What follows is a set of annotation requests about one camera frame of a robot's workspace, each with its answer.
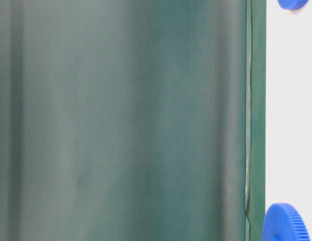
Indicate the large blue gear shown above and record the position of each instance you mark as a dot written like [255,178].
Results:
[292,5]

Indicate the green table cloth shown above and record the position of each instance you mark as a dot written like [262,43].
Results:
[132,120]

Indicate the white rectangular board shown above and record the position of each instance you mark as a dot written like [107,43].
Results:
[289,108]

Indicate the small blue gear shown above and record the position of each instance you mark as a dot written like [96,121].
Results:
[282,222]

